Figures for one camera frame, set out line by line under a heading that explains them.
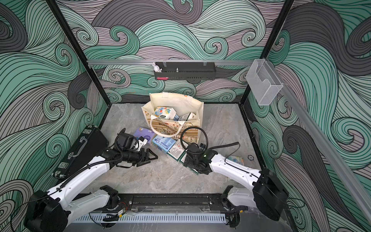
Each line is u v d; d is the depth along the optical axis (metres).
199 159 0.60
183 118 0.87
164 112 0.85
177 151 0.86
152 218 0.76
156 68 0.85
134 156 0.67
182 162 0.83
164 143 0.90
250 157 0.90
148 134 0.94
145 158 0.67
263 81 0.78
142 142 0.75
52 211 0.38
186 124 0.79
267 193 0.40
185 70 0.96
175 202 0.74
